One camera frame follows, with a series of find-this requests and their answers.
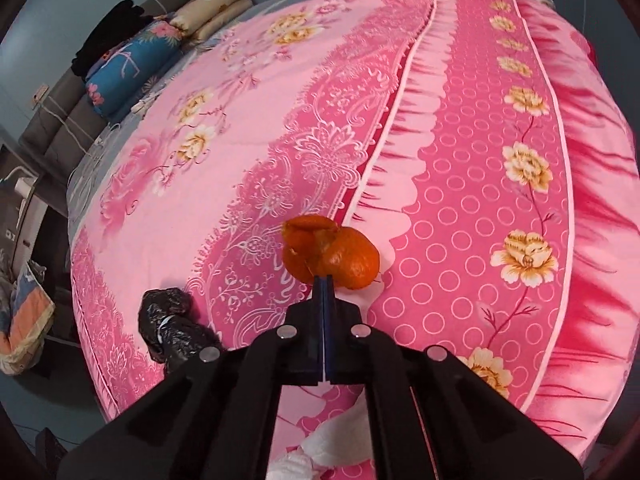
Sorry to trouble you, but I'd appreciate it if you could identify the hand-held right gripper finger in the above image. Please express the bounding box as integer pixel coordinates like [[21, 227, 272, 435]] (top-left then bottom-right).
[[324, 276, 586, 480], [57, 276, 327, 480]]

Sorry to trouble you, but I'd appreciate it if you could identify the round orange peel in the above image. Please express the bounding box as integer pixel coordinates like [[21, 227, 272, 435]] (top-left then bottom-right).
[[281, 215, 382, 292]]

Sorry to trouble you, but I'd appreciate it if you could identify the black plastic bag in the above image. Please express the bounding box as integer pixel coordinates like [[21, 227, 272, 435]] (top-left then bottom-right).
[[137, 287, 224, 377]]

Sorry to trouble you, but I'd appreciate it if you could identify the white tissue paper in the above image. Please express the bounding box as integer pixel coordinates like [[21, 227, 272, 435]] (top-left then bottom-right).
[[266, 399, 375, 480]]

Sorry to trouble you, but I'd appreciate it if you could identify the pink floral blanket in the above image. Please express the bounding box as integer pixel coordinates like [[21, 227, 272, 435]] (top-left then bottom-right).
[[66, 0, 640, 480]]

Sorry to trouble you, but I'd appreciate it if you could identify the striped cloth pile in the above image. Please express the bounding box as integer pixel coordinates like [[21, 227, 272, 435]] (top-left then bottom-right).
[[0, 259, 57, 377]]

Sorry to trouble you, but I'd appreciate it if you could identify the blue floral pillow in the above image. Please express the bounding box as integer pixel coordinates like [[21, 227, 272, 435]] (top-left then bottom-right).
[[84, 19, 187, 121]]

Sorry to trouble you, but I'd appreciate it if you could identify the bedside cabinet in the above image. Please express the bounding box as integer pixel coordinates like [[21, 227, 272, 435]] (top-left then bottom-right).
[[0, 144, 69, 288]]

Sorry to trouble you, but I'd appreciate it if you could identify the beige folded quilt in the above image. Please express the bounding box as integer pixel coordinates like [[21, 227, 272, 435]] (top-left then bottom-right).
[[169, 0, 254, 45]]

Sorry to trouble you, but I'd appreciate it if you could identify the grey padded headboard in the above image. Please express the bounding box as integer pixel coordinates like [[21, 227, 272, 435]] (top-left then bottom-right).
[[17, 0, 200, 177]]

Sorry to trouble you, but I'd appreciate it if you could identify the black clothing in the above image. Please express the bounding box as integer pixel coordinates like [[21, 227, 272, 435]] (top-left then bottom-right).
[[70, 0, 162, 80]]

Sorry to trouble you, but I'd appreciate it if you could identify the white cable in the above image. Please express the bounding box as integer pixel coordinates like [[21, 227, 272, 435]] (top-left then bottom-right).
[[34, 94, 117, 148]]

